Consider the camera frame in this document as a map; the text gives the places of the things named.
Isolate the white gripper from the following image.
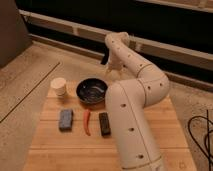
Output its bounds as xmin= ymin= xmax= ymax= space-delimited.
xmin=106 ymin=56 xmax=124 ymax=74

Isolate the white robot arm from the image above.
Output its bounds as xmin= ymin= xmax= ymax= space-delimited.
xmin=105 ymin=32 xmax=169 ymax=171

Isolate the dark ceramic bowl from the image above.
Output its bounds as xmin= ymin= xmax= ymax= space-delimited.
xmin=76 ymin=78 xmax=108 ymax=104

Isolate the red chili pepper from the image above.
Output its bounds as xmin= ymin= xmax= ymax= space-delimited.
xmin=83 ymin=109 xmax=91 ymax=136

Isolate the white paper cup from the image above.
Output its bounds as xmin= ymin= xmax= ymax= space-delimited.
xmin=50 ymin=77 xmax=67 ymax=96

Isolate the black rectangular block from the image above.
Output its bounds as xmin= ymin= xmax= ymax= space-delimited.
xmin=99 ymin=112 xmax=111 ymax=136

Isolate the blue sponge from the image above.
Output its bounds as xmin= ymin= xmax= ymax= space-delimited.
xmin=59 ymin=109 xmax=73 ymax=131

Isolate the wooden cutting board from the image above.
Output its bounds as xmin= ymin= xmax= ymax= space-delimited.
xmin=23 ymin=81 xmax=197 ymax=171

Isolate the black object by rail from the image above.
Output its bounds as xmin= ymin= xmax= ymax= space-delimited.
xmin=101 ymin=50 xmax=109 ymax=65

